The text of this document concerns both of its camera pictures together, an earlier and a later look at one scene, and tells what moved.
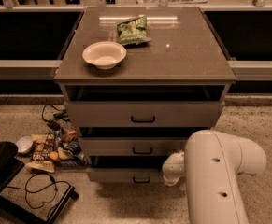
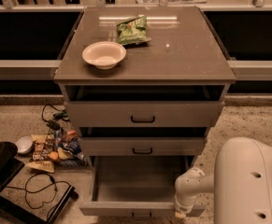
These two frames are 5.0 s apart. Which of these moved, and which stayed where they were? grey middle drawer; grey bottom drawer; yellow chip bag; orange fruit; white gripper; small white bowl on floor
Moved: grey bottom drawer; white gripper
Stayed: orange fruit; small white bowl on floor; grey middle drawer; yellow chip bag
